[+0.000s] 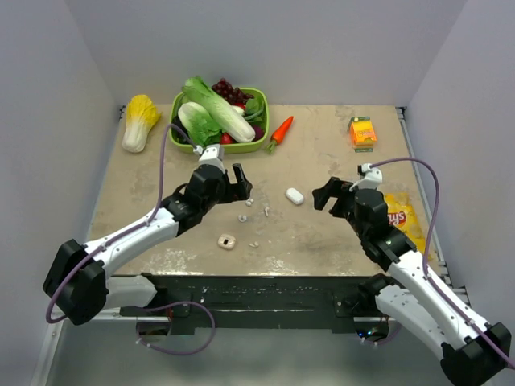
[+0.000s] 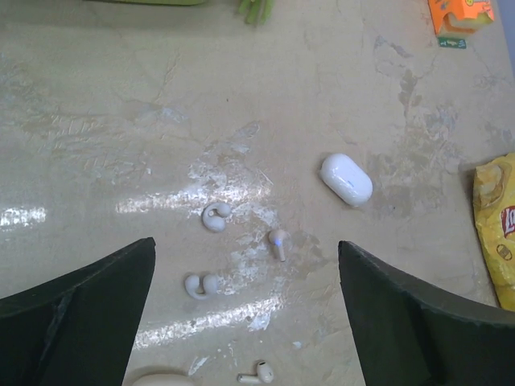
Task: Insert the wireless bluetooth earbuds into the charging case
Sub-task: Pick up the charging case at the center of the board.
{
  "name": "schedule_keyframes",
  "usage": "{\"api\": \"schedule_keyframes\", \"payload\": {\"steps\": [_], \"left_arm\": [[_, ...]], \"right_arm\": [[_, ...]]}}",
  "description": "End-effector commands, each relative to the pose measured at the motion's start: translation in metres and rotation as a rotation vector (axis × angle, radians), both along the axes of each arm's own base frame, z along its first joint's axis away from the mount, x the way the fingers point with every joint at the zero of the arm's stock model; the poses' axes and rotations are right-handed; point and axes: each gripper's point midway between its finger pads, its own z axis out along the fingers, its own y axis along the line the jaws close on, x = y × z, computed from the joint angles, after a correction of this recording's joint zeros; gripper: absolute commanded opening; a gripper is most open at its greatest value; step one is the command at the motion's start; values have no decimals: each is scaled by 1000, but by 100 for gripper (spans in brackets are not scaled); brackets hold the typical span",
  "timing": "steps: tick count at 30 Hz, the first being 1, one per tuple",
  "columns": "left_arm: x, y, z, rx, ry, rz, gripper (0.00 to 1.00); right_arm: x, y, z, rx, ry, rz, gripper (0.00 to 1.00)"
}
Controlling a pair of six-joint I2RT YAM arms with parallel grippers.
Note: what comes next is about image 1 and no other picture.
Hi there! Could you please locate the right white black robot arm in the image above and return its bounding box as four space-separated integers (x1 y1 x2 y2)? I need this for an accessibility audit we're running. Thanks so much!
312 177 511 385

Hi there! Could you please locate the red tomato toy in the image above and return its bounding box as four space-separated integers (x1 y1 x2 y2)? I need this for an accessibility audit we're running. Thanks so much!
220 133 235 145

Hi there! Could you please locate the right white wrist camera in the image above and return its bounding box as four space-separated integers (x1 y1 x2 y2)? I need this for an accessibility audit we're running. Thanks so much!
349 163 383 191

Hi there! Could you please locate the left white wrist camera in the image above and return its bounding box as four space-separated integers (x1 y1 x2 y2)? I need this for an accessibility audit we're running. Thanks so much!
193 144 224 169

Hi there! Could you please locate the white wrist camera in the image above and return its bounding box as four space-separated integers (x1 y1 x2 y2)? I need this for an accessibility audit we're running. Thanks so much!
193 144 224 169
349 163 383 191

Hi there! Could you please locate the green plastic basket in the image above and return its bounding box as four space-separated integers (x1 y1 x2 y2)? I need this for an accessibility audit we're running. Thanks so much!
168 87 270 154

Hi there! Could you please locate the pink earbud charging case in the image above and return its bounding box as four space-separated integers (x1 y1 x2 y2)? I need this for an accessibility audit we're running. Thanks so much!
217 234 237 250

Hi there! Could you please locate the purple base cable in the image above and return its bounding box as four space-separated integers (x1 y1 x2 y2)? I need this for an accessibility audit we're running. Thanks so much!
134 301 216 356
360 319 403 347

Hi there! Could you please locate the purple onion toy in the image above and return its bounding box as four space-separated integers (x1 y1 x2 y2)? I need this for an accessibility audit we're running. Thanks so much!
253 125 265 142

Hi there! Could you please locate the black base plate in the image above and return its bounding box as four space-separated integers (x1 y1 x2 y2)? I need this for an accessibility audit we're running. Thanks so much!
121 274 392 341

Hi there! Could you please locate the dark red grapes toy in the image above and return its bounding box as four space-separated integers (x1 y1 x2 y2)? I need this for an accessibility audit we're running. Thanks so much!
212 78 254 105

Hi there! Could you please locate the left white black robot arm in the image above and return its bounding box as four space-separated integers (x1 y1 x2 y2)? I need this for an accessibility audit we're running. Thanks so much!
43 164 253 326

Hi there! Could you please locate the white earbud charging case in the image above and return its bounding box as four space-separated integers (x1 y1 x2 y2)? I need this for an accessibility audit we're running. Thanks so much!
285 187 304 206

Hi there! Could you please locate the yellow napa cabbage toy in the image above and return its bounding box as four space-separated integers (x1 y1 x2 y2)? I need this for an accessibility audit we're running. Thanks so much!
122 94 162 154

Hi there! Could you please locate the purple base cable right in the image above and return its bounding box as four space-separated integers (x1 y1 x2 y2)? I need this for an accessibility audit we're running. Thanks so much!
360 319 403 347

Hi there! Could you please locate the orange carrot toy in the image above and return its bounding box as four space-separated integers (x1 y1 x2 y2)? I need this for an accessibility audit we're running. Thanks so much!
265 116 294 154

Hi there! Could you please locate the orange sponge package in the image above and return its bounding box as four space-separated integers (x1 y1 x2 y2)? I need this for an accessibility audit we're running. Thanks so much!
348 116 377 153

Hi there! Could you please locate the yellow Lays chips bag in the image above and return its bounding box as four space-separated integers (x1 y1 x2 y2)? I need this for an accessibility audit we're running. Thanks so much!
384 192 426 253

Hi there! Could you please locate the green leaf toy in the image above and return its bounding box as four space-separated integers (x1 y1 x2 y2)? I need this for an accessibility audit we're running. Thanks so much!
244 97 265 122

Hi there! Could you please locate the long green lettuce toy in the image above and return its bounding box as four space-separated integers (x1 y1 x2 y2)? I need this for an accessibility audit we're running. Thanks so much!
183 76 255 143

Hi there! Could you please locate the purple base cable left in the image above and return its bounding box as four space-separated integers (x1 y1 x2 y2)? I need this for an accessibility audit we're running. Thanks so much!
134 301 216 356

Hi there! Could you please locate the short green cabbage toy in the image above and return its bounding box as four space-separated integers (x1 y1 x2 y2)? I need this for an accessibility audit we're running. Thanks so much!
178 101 222 147

